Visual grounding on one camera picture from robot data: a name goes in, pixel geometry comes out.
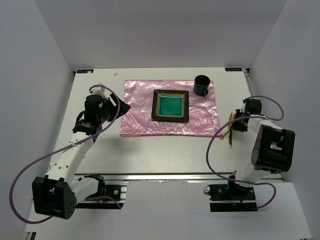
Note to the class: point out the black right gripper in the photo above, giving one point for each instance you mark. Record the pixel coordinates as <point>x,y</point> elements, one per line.
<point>236,127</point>

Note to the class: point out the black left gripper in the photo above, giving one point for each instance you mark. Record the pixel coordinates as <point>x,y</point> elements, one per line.
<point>124,108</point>

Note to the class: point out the gold knife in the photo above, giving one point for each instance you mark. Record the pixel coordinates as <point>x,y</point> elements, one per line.
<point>231,117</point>

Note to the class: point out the green square ceramic plate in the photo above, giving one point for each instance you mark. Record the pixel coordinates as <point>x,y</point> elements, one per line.
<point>170,106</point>

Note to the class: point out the pink satin rose placemat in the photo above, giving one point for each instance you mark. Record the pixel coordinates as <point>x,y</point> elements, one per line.
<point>203,114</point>

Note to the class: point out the black mug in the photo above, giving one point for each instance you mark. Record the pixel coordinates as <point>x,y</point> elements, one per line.
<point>201,85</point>

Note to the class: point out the rose gold fork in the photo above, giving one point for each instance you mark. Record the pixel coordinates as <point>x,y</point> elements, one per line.
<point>226,133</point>

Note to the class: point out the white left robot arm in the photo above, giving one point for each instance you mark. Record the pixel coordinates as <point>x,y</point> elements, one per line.
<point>56,194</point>

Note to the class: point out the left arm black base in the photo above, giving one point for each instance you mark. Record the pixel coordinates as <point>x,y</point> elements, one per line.
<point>98,193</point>

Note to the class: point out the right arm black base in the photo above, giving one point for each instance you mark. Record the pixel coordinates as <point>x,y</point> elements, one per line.
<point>227,199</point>

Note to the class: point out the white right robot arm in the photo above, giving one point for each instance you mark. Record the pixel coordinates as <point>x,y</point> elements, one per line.
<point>273,149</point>

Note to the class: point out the blue label right corner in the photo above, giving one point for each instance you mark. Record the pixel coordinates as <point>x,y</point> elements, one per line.
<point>233,69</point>

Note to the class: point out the blue label corner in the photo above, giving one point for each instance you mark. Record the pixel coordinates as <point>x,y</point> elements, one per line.
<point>233,69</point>
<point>84,71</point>

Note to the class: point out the blue label left corner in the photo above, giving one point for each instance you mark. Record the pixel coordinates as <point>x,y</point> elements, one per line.
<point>84,71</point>

